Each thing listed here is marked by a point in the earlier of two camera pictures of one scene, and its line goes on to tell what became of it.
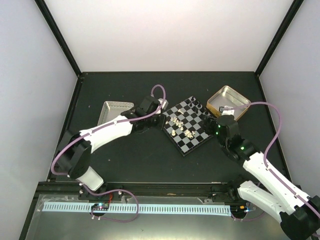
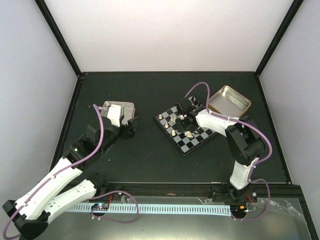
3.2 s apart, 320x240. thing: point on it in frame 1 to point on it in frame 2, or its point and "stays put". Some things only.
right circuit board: (239, 209) stays put
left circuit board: (100, 206) stays put
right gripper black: (208, 124) to (180, 129)
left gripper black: (161, 125) to (128, 130)
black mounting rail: (143, 192) stays put
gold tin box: (227, 96) stays put
